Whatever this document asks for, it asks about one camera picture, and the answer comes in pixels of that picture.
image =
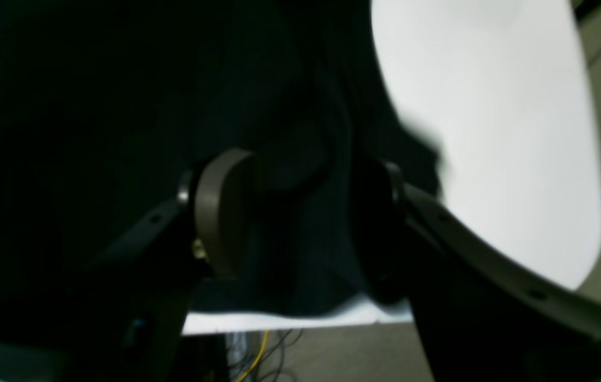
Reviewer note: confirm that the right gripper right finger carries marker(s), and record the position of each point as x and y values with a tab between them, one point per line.
480	316

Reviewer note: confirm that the black T-shirt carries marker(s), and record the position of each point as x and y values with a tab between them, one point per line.
105	104

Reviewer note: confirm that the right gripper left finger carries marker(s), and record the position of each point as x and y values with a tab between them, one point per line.
121	317

